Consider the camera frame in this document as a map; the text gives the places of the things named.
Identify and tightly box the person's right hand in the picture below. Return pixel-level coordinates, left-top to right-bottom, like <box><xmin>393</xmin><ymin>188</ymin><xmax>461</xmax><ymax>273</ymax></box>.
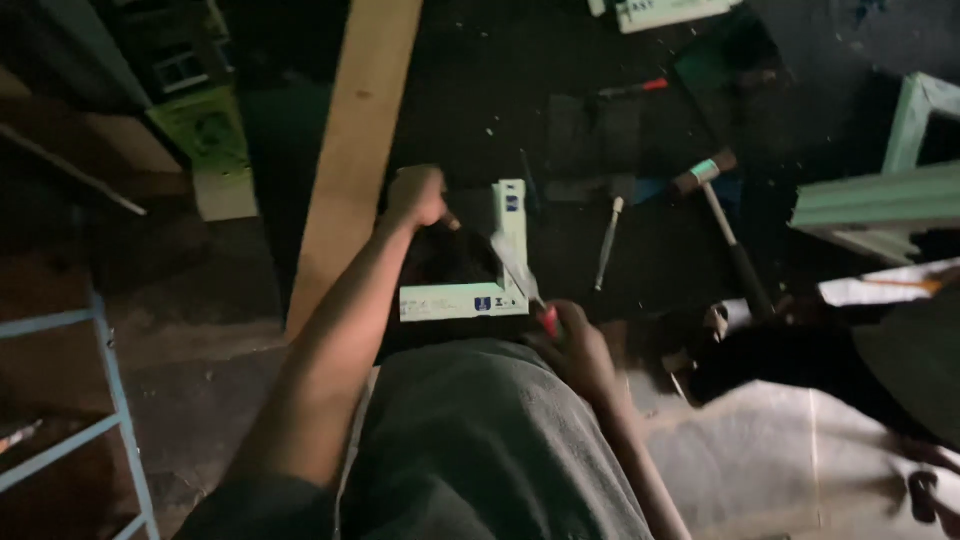
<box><xmin>525</xmin><ymin>300</ymin><xmax>621</xmax><ymax>402</ymax></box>

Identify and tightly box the person's left hand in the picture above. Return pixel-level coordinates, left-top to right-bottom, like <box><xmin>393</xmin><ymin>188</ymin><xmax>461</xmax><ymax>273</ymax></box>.
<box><xmin>382</xmin><ymin>165</ymin><xmax>462</xmax><ymax>233</ymax></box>

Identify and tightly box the white L-shaped frame corner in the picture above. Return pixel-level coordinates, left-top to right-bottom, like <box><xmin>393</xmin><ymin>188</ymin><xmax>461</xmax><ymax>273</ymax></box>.
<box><xmin>399</xmin><ymin>179</ymin><xmax>531</xmax><ymax>324</ymax></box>

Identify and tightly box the red-handled chisel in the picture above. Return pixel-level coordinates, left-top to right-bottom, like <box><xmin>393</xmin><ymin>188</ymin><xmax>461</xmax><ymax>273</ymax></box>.
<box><xmin>489</xmin><ymin>231</ymin><xmax>562</xmax><ymax>340</ymax></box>

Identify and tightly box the long wooden plank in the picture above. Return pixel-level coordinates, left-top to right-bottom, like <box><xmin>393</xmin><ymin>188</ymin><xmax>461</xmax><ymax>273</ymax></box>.
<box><xmin>285</xmin><ymin>0</ymin><xmax>425</xmax><ymax>342</ymax></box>

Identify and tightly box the green printed carton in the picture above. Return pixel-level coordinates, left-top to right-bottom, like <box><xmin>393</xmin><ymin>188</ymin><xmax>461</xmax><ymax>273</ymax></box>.
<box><xmin>146</xmin><ymin>86</ymin><xmax>252</xmax><ymax>174</ymax></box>

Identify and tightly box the white printed board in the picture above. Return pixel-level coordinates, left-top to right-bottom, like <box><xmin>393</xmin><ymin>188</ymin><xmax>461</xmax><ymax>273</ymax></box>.
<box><xmin>587</xmin><ymin>0</ymin><xmax>744</xmax><ymax>35</ymax></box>

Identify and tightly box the thin metal rod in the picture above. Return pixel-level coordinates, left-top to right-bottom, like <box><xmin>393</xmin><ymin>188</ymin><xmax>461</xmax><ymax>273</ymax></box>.
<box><xmin>0</xmin><ymin>123</ymin><xmax>149</xmax><ymax>217</ymax></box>

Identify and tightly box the blue metal rack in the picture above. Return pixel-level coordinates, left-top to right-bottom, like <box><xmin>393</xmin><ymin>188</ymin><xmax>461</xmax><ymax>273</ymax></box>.
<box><xmin>0</xmin><ymin>288</ymin><xmax>160</xmax><ymax>540</ymax></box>

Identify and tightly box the white paper sheet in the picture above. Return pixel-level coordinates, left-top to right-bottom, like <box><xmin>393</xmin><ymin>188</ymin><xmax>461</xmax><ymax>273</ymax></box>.
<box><xmin>817</xmin><ymin>258</ymin><xmax>960</xmax><ymax>307</ymax></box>

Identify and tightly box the light-handled screwdriver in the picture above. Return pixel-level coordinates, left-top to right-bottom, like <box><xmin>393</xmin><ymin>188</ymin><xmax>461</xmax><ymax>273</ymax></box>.
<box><xmin>594</xmin><ymin>196</ymin><xmax>626</xmax><ymax>293</ymax></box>

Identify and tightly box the red-handled screwdriver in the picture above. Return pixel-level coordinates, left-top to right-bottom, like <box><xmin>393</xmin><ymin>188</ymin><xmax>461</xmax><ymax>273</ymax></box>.
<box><xmin>597</xmin><ymin>78</ymin><xmax>670</xmax><ymax>99</ymax></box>

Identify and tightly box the wooden-handled hammer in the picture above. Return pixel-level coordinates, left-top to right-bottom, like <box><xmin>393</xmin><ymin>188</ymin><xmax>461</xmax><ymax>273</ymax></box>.
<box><xmin>672</xmin><ymin>148</ymin><xmax>777</xmax><ymax>320</ymax></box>

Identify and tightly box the pale green wooden frame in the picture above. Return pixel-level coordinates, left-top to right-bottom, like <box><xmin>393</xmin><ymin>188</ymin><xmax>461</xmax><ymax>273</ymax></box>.
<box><xmin>789</xmin><ymin>72</ymin><xmax>960</xmax><ymax>265</ymax></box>

